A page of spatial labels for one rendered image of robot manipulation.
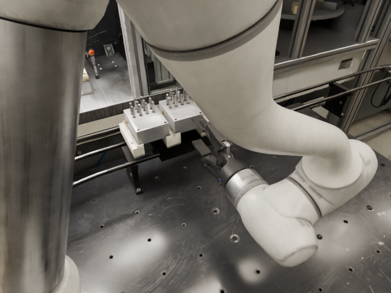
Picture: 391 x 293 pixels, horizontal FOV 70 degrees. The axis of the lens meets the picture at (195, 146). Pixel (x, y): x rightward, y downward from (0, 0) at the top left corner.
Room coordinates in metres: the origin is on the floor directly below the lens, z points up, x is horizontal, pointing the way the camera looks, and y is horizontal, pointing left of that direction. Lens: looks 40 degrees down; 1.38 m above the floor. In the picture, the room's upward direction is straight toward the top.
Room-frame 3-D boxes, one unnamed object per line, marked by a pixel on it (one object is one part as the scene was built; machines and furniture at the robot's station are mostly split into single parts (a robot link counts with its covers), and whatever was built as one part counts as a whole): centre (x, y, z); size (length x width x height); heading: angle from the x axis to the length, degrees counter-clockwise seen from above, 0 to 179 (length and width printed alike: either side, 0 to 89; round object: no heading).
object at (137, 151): (0.73, 0.05, 0.84); 0.36 x 0.14 x 0.10; 118
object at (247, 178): (0.42, -0.11, 0.90); 0.09 x 0.06 x 0.09; 116
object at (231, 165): (0.49, -0.08, 0.90); 0.09 x 0.07 x 0.08; 26
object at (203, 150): (0.62, -0.02, 0.86); 0.07 x 0.03 x 0.01; 26
